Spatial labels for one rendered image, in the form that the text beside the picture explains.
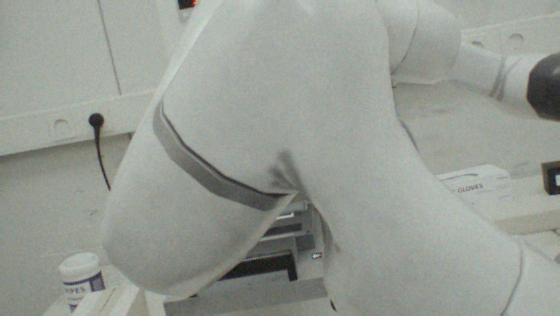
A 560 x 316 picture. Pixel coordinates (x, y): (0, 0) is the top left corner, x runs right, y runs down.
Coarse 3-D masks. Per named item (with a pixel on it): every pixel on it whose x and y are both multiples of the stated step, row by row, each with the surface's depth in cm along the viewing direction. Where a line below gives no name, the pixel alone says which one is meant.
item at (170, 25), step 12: (156, 0) 135; (168, 0) 135; (180, 0) 134; (156, 12) 135; (168, 12) 135; (180, 12) 134; (168, 24) 136; (180, 24) 135; (168, 36) 136; (168, 48) 137; (168, 60) 137
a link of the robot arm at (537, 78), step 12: (552, 60) 86; (540, 72) 87; (552, 72) 84; (540, 84) 86; (552, 84) 84; (528, 96) 89; (540, 96) 86; (552, 96) 84; (540, 108) 87; (552, 108) 85; (552, 120) 89
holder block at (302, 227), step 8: (312, 208) 109; (304, 216) 104; (312, 216) 103; (280, 224) 102; (288, 224) 101; (296, 224) 101; (304, 224) 99; (312, 224) 99; (272, 232) 101; (280, 232) 101; (288, 232) 101; (296, 232) 96; (304, 232) 95; (312, 232) 95; (296, 240) 95; (304, 240) 95; (312, 240) 95; (304, 248) 95; (312, 248) 95
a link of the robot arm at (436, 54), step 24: (432, 24) 77; (456, 24) 80; (432, 48) 78; (456, 48) 80; (480, 48) 93; (408, 72) 80; (432, 72) 80; (456, 72) 92; (480, 72) 93; (504, 72) 94; (528, 72) 89; (504, 96) 95
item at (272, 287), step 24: (264, 240) 91; (288, 240) 90; (312, 264) 89; (216, 288) 87; (240, 288) 85; (264, 288) 84; (288, 288) 84; (312, 288) 84; (168, 312) 86; (192, 312) 86; (216, 312) 85
